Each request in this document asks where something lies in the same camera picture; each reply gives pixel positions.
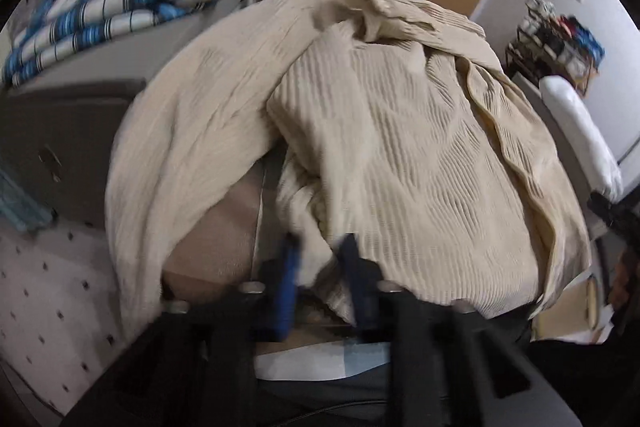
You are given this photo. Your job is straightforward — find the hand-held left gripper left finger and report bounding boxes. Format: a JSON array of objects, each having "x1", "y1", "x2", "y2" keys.
[{"x1": 60, "y1": 232, "x2": 306, "y2": 427}]

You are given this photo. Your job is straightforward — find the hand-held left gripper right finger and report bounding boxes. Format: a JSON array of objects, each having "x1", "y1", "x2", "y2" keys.
[{"x1": 336, "y1": 232, "x2": 583, "y2": 427}]

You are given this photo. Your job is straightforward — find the cream ribbed fleece garment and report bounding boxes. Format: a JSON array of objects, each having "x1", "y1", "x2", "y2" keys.
[{"x1": 105, "y1": 0, "x2": 593, "y2": 343}]

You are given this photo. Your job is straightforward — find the blue brown checked bed sheet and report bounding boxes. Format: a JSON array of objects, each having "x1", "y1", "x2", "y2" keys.
[{"x1": 162, "y1": 152, "x2": 606, "y2": 383}]

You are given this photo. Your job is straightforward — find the light grey pillow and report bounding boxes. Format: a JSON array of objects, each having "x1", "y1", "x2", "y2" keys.
[{"x1": 539, "y1": 76, "x2": 623, "y2": 200}]

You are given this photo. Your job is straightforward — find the wooden shoe rack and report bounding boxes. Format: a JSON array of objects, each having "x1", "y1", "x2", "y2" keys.
[{"x1": 505, "y1": 0, "x2": 606, "y2": 95}]

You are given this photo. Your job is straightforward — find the white dotted mat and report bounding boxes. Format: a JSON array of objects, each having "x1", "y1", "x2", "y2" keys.
[{"x1": 0, "y1": 224, "x2": 133, "y2": 408}]

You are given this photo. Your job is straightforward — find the blue plaid quilt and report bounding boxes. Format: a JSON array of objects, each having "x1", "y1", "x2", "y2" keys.
[{"x1": 2, "y1": 0, "x2": 236, "y2": 88}]

